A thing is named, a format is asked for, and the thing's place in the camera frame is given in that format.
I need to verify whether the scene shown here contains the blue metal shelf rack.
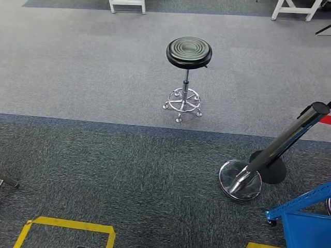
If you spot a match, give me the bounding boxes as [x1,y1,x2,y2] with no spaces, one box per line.
[265,181,331,248]

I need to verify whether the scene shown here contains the black round stool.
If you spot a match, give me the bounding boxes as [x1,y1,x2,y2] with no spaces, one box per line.
[162,37,212,123]

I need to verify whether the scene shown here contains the chrome base barrier stanchion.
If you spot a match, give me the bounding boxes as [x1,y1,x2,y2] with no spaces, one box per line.
[219,101,331,202]

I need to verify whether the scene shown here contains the white furniture legs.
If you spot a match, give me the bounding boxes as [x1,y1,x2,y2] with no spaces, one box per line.
[109,0,147,15]
[271,0,325,22]

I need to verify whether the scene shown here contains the yellow floor tape square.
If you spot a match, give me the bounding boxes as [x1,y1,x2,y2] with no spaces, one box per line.
[13,216,116,248]

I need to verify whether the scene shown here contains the dark metal leg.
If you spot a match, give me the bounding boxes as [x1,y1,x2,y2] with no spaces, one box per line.
[0,174,20,190]

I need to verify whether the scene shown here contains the black tripod leg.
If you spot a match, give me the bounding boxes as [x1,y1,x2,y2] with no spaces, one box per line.
[314,24,331,36]

